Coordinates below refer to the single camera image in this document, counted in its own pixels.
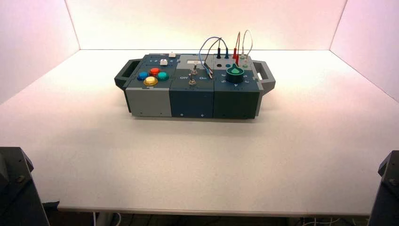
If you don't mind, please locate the black banana plug cable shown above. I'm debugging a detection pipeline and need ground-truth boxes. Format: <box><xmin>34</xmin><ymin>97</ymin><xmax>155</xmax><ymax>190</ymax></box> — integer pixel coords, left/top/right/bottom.
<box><xmin>203</xmin><ymin>37</ymin><xmax>223</xmax><ymax>79</ymax></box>

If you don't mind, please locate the red banana plug cable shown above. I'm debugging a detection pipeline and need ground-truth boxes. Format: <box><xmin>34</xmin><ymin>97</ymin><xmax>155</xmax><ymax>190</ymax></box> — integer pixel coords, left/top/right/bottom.
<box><xmin>232</xmin><ymin>31</ymin><xmax>241</xmax><ymax>65</ymax></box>

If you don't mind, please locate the grey blue control box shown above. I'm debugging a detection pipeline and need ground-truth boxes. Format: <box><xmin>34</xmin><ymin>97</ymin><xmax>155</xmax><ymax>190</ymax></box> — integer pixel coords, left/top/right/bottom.
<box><xmin>114</xmin><ymin>53</ymin><xmax>276</xmax><ymax>120</ymax></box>

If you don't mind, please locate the blue banana plug cable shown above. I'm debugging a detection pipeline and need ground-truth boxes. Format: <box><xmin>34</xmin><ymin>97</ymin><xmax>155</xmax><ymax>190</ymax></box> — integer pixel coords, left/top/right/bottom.
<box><xmin>198</xmin><ymin>36</ymin><xmax>230</xmax><ymax>75</ymax></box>

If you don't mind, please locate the white banana plug cable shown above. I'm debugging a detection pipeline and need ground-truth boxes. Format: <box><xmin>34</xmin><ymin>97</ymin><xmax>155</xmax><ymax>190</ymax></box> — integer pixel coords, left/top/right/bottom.
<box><xmin>240</xmin><ymin>29</ymin><xmax>254</xmax><ymax>60</ymax></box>

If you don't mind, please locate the green rotary knob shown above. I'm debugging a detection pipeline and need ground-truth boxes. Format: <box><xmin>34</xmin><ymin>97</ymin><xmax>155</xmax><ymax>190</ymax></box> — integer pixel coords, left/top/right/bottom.
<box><xmin>226</xmin><ymin>63</ymin><xmax>245</xmax><ymax>84</ymax></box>

